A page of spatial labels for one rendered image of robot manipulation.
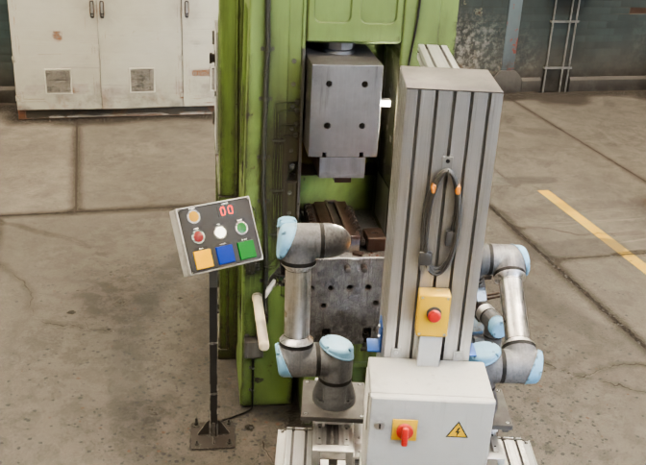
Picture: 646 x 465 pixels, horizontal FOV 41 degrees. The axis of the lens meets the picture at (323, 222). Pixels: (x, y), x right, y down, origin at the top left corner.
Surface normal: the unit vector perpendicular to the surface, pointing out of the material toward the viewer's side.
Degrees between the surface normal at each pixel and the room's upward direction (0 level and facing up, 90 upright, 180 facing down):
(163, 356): 0
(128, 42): 90
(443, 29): 90
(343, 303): 90
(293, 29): 90
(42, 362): 0
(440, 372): 0
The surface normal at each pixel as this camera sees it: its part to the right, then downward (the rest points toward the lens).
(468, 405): -0.01, 0.39
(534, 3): 0.25, 0.39
